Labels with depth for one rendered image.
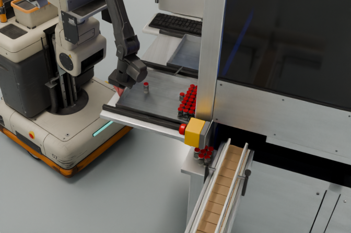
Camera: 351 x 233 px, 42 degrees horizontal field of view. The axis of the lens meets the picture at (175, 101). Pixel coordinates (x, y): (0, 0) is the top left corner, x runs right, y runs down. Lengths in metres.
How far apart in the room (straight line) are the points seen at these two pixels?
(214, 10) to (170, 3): 1.28
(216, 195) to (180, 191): 1.19
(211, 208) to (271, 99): 0.40
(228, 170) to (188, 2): 1.26
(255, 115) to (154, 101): 0.51
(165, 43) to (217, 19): 0.89
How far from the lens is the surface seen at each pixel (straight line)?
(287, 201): 1.83
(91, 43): 2.41
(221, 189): 1.53
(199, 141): 1.57
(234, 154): 1.64
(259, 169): 1.73
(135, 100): 1.90
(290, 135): 1.58
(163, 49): 2.20
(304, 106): 1.50
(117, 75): 1.79
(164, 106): 1.87
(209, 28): 1.40
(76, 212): 2.64
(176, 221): 2.57
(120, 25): 1.69
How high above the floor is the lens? 2.12
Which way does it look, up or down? 41 degrees down
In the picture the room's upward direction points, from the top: 2 degrees clockwise
